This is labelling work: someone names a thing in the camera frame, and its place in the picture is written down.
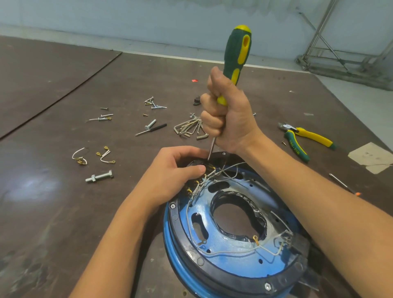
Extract white wire with brass terminals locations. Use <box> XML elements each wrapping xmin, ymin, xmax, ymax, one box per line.
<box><xmin>72</xmin><ymin>147</ymin><xmax>88</xmax><ymax>166</ymax></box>
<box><xmin>95</xmin><ymin>146</ymin><xmax>116</xmax><ymax>165</ymax></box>

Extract black metal bracket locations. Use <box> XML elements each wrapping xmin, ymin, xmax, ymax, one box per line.
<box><xmin>292</xmin><ymin>232</ymin><xmax>321</xmax><ymax>292</ymax></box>

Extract yellow green pliers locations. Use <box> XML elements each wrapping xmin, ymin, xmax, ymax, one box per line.
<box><xmin>278</xmin><ymin>122</ymin><xmax>337</xmax><ymax>163</ymax></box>

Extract small black handled screwdriver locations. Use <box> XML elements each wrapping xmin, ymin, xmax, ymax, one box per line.
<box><xmin>135</xmin><ymin>123</ymin><xmax>168</xmax><ymax>137</ymax></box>

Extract person's right forearm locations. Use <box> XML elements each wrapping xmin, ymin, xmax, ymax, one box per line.
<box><xmin>243</xmin><ymin>132</ymin><xmax>393</xmax><ymax>298</ymax></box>

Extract grey metal frame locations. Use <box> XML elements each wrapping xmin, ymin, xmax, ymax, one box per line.
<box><xmin>296</xmin><ymin>0</ymin><xmax>393</xmax><ymax>91</ymax></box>

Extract white wiring harness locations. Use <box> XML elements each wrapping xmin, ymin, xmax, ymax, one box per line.
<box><xmin>184</xmin><ymin>162</ymin><xmax>295</xmax><ymax>257</ymax></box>

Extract person's left hand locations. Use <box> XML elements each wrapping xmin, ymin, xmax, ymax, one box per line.
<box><xmin>133</xmin><ymin>146</ymin><xmax>210</xmax><ymax>210</ymax></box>

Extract beige paper piece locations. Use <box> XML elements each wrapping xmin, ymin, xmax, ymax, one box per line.
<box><xmin>348</xmin><ymin>142</ymin><xmax>393</xmax><ymax>175</ymax></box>

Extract black terminal block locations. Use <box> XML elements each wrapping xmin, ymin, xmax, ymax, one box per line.
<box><xmin>184</xmin><ymin>158</ymin><xmax>216</xmax><ymax>185</ymax></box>

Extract long silver bolt with nut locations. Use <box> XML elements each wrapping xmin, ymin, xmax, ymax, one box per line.
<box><xmin>85</xmin><ymin>170</ymin><xmax>114</xmax><ymax>184</ymax></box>

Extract person's right hand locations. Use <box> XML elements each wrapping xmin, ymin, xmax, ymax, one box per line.
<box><xmin>200</xmin><ymin>66</ymin><xmax>265</xmax><ymax>155</ymax></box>

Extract person's left forearm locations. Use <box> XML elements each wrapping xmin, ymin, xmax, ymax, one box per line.
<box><xmin>69</xmin><ymin>184</ymin><xmax>163</xmax><ymax>298</ymax></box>

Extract blue round motor housing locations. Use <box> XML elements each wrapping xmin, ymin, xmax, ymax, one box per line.
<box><xmin>163</xmin><ymin>151</ymin><xmax>311</xmax><ymax>298</ymax></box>

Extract green yellow screwdriver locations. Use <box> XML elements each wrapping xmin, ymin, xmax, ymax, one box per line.
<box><xmin>208</xmin><ymin>25</ymin><xmax>252</xmax><ymax>161</ymax></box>

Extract thin orange tipped screwdriver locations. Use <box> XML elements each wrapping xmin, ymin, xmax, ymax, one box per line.
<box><xmin>329</xmin><ymin>173</ymin><xmax>362</xmax><ymax>196</ymax></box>

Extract silver hex key set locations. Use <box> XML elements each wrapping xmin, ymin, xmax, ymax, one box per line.
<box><xmin>173</xmin><ymin>113</ymin><xmax>209</xmax><ymax>141</ymax></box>

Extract pile of silver screws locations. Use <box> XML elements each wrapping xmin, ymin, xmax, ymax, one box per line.
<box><xmin>143</xmin><ymin>96</ymin><xmax>168</xmax><ymax>110</ymax></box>

